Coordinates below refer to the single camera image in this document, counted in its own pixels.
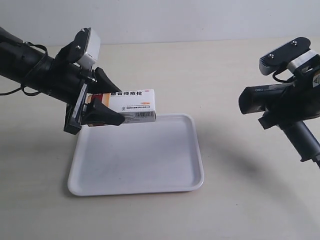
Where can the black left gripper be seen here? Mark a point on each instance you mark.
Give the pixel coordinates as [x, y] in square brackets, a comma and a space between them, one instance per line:
[68, 79]

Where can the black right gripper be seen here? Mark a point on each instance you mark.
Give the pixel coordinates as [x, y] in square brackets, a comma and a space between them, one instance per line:
[304, 104]

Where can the black barcode scanner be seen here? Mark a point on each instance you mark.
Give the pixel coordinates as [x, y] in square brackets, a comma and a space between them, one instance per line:
[256, 99]

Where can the white red medicine box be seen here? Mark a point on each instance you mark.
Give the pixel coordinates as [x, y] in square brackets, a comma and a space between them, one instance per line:
[137, 106]

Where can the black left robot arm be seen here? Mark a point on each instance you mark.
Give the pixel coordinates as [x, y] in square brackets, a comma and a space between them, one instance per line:
[23, 61]

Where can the white plastic tray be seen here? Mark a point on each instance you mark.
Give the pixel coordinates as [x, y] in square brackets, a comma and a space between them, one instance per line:
[143, 158]

